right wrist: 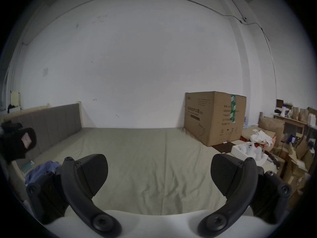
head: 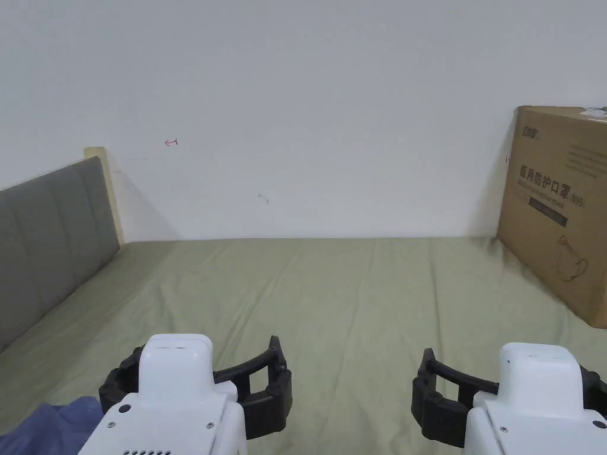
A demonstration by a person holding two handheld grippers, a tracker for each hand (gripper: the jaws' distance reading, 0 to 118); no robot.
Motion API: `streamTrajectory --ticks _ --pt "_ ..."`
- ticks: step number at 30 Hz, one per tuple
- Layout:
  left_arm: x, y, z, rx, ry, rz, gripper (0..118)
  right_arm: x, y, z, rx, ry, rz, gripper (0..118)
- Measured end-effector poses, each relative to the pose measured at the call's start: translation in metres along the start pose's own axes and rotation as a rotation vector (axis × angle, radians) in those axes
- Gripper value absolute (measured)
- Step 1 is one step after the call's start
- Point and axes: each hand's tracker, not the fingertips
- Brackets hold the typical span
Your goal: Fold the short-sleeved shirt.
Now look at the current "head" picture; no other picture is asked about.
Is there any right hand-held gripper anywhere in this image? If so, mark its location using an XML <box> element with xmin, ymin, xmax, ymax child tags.
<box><xmin>410</xmin><ymin>342</ymin><xmax>607</xmax><ymax>455</ymax></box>

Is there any grey padded headboard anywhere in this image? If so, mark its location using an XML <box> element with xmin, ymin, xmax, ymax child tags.
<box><xmin>0</xmin><ymin>146</ymin><xmax>127</xmax><ymax>355</ymax></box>

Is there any blue garment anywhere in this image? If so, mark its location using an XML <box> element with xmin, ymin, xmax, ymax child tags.
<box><xmin>0</xmin><ymin>395</ymin><xmax>103</xmax><ymax>455</ymax></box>

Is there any bed with pale green sheet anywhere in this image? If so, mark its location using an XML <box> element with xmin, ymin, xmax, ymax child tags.
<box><xmin>0</xmin><ymin>236</ymin><xmax>607</xmax><ymax>455</ymax></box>

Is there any brown cardboard carton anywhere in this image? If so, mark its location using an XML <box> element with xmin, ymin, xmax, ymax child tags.
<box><xmin>496</xmin><ymin>105</ymin><xmax>607</xmax><ymax>328</ymax></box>

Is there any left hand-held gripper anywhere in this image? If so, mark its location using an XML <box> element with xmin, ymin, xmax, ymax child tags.
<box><xmin>78</xmin><ymin>334</ymin><xmax>293</xmax><ymax>455</ymax></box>

